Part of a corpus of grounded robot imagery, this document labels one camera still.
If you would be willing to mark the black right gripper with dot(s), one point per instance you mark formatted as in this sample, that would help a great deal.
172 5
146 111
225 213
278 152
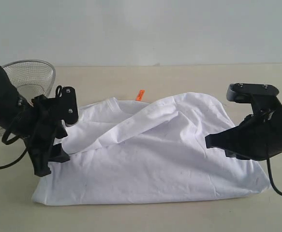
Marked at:
255 139

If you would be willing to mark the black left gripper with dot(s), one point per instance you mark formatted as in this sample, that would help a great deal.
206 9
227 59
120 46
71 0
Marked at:
42 129

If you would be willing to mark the white shirt with red print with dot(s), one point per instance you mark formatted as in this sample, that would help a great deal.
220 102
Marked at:
125 152

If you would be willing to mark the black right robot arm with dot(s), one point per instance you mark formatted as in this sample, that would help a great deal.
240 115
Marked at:
255 138

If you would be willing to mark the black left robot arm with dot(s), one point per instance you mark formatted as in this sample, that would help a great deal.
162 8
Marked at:
38 124

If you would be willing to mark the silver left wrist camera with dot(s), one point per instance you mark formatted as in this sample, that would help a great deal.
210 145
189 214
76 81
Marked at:
66 105

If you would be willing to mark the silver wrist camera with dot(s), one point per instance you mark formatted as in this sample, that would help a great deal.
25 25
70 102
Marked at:
262 97
66 105

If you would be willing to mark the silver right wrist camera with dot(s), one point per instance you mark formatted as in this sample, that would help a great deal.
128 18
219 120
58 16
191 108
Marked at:
262 97

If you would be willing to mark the metal wire mesh basket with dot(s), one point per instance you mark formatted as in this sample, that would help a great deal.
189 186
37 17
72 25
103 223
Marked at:
22 81

